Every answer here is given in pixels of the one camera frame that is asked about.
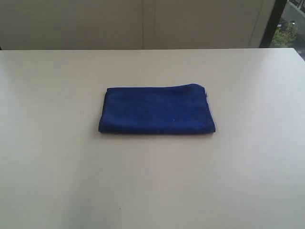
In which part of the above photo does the blue microfiber cloth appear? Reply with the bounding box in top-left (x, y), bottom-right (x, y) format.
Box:
top-left (98, 83), bottom-right (216, 135)

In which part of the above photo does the black window frame post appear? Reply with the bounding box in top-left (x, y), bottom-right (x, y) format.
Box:
top-left (259, 0), bottom-right (287, 48)

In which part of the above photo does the green tree outside window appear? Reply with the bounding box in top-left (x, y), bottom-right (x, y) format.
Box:
top-left (270, 22), bottom-right (297, 48)

